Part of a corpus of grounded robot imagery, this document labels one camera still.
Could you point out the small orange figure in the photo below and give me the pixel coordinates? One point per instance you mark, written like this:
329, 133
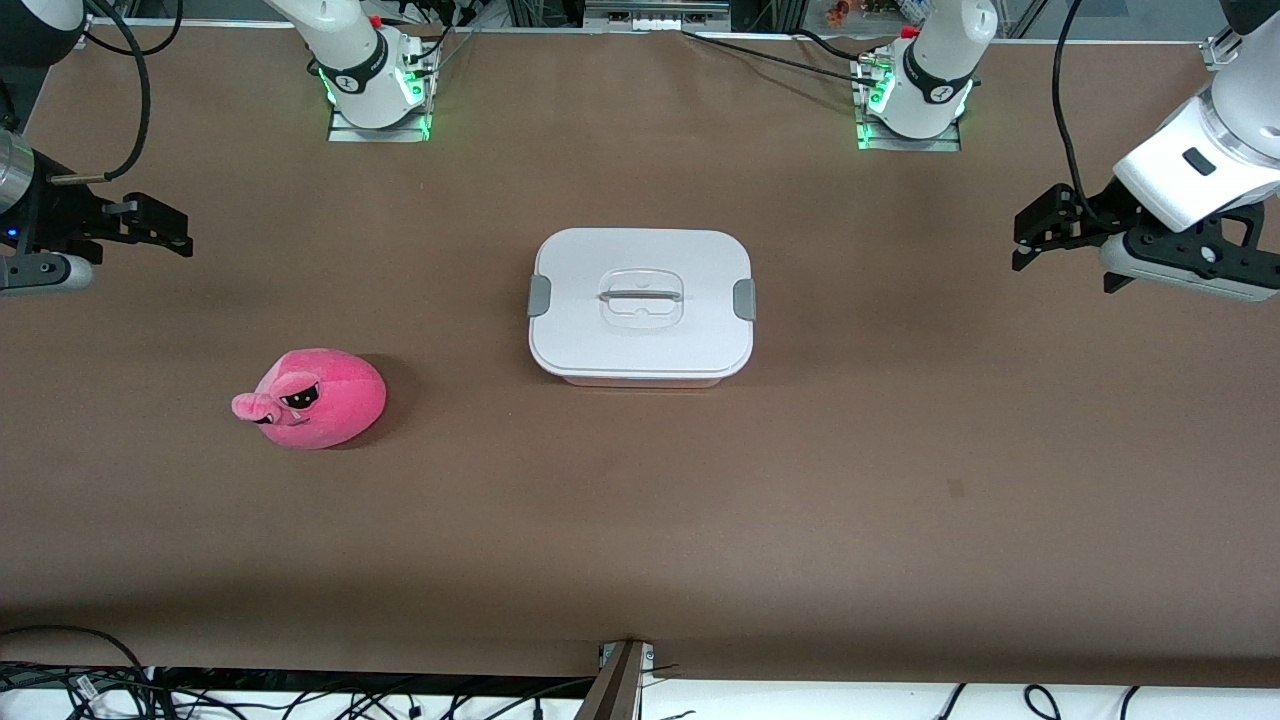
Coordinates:
838, 12

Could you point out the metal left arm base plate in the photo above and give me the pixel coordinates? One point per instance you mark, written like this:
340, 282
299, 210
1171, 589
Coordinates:
940, 146

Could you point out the translucent plastic storage box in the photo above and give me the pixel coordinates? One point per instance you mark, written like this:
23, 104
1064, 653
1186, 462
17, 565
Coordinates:
640, 382

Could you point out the pink plush toy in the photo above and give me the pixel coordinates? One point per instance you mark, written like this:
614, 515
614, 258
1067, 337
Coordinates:
340, 400

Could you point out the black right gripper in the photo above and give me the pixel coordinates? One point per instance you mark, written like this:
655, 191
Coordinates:
62, 212

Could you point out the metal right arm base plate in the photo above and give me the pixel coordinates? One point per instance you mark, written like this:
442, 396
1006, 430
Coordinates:
345, 134

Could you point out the aluminium corner bracket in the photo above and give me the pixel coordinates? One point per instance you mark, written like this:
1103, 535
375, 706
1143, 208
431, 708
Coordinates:
1222, 52

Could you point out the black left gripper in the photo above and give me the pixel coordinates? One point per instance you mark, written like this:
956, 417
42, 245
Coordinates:
1088, 212

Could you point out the white box lid grey latches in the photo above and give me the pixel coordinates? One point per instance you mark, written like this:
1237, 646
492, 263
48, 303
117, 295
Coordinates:
600, 350

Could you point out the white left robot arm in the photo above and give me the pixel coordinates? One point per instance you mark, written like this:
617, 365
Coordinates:
1200, 160

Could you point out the brown metal post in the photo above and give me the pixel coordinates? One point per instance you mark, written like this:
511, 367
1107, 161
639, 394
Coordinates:
612, 690

